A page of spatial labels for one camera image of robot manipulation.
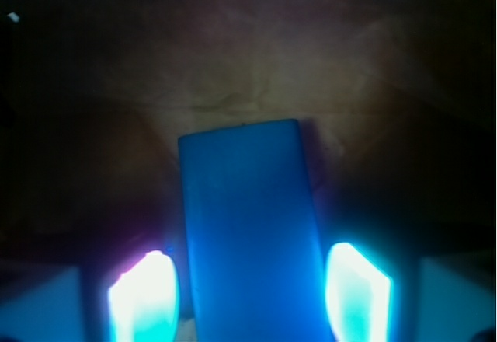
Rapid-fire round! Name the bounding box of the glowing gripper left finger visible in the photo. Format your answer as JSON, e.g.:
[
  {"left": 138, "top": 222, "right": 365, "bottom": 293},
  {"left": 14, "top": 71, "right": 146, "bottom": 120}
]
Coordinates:
[{"left": 79, "top": 249, "right": 182, "bottom": 342}]

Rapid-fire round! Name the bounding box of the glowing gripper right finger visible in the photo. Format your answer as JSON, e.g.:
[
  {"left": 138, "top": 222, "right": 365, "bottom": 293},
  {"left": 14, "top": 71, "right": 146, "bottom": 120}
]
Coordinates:
[{"left": 324, "top": 236, "right": 422, "bottom": 342}]

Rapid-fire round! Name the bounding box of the blue rectangular block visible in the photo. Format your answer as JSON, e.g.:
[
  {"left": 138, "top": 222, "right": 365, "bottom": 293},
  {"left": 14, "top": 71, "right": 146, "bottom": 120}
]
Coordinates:
[{"left": 179, "top": 120, "right": 332, "bottom": 341}]

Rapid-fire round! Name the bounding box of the brown paper bag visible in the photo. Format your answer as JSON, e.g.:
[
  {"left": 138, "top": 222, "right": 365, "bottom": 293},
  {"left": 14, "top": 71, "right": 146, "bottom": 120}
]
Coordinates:
[{"left": 0, "top": 0, "right": 497, "bottom": 342}]

